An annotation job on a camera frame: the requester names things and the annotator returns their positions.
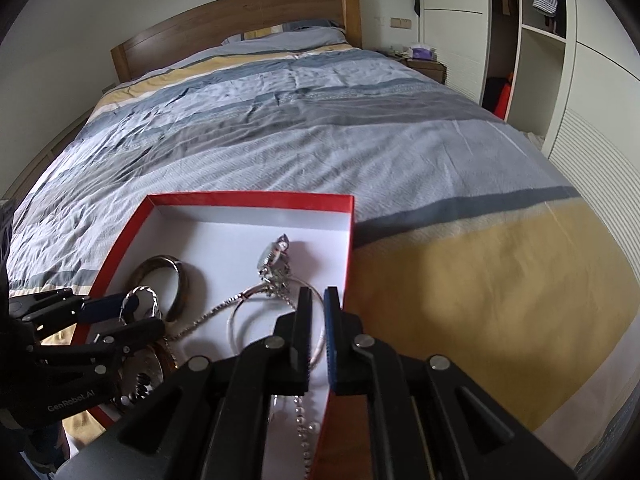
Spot red jewelry box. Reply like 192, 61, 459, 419
75, 191, 356, 480

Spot dark beaded bracelets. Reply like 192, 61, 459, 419
112, 339, 179, 414

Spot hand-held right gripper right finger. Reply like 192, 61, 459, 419
322, 286, 578, 480

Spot plain silver bangle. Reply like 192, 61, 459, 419
226, 282, 327, 367

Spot white wardrobe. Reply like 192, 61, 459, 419
416, 0, 640, 203

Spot silver chain necklace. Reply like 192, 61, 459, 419
172, 280, 296, 348

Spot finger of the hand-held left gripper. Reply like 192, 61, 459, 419
9, 287, 129, 334
36, 317, 167, 377

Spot brown bangle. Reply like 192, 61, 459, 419
132, 255, 199, 324

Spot yellow striped pillow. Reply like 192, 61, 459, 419
242, 22, 291, 39

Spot orange item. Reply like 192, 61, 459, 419
493, 73, 514, 120

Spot grey pillow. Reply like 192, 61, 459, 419
220, 20, 349, 50

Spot wooden headboard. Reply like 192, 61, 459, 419
110, 0, 362, 84

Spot silver wristwatch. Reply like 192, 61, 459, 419
256, 233, 294, 287

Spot twisted silver bangle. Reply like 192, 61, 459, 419
124, 285, 165, 322

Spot wooden bed with striped duvet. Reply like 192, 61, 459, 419
6, 41, 633, 480

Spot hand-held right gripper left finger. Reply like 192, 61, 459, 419
57, 286, 315, 480

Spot wooden nightstand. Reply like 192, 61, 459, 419
400, 55, 447, 85

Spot silver bead chain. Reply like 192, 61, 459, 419
272, 393, 322, 469

